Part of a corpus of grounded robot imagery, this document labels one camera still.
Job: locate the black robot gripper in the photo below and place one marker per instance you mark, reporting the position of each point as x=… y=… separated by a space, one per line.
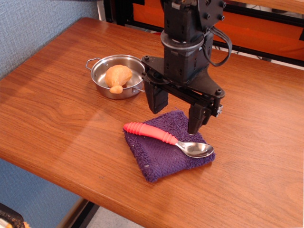
x=183 y=72

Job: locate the toy chicken leg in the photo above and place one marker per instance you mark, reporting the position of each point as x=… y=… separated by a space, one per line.
x=116 y=77

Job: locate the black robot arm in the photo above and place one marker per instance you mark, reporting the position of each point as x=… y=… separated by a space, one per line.
x=187 y=38

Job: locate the small steel pot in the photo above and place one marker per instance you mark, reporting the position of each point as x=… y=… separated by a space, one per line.
x=99 y=66

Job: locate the purple folded cloth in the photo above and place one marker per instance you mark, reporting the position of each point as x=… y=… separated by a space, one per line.
x=157 y=159

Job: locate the orange object bottom left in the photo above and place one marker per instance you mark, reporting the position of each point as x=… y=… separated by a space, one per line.
x=11 y=219

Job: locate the red handled metal spoon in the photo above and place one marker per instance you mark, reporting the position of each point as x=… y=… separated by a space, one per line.
x=190 y=149

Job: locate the orange panel black frame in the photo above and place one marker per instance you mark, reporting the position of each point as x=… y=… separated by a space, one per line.
x=252 y=30

